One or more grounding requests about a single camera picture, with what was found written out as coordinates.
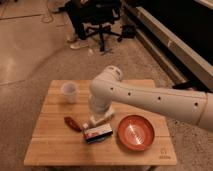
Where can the black box on floor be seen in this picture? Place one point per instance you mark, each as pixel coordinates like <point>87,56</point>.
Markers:
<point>128,31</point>

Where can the orange ceramic bowl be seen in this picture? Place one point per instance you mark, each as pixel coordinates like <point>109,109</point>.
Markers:
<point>135,133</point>

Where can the small red white box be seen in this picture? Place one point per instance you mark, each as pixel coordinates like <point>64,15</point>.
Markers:
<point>97,133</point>

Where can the white plastic bottle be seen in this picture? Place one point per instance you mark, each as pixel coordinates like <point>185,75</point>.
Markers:
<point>97,119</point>

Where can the white sneaker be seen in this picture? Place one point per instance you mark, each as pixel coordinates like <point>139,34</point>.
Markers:
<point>79,44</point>

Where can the clear plastic cup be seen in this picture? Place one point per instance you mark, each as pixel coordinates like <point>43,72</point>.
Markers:
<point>70,91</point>

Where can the black office chair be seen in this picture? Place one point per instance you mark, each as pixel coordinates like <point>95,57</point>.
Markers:
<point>94,15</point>

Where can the wooden folding table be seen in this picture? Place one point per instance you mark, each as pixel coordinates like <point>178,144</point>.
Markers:
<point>55,144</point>

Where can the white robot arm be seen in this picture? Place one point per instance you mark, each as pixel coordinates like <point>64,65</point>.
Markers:
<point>192,107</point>

